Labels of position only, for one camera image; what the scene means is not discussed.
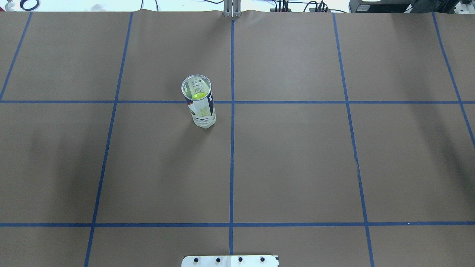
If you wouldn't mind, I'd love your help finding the yellow Roland Garros tennis ball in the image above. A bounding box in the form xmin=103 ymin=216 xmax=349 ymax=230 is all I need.
xmin=192 ymin=92 xmax=207 ymax=100

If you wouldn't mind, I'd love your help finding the white blue tennis ball can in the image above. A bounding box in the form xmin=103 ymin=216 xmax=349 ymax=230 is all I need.
xmin=181 ymin=75 xmax=216 ymax=129

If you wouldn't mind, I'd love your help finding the black box with label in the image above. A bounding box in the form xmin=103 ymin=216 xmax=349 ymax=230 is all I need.
xmin=349 ymin=0 xmax=411 ymax=13

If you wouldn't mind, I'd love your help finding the blue tape roll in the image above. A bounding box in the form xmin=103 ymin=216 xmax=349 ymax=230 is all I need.
xmin=19 ymin=0 xmax=41 ymax=11

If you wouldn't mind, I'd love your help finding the aluminium frame post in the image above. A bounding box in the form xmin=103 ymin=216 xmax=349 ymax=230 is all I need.
xmin=223 ymin=0 xmax=242 ymax=18

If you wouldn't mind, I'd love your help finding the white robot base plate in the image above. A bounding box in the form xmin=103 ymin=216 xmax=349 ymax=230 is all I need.
xmin=181 ymin=255 xmax=279 ymax=267

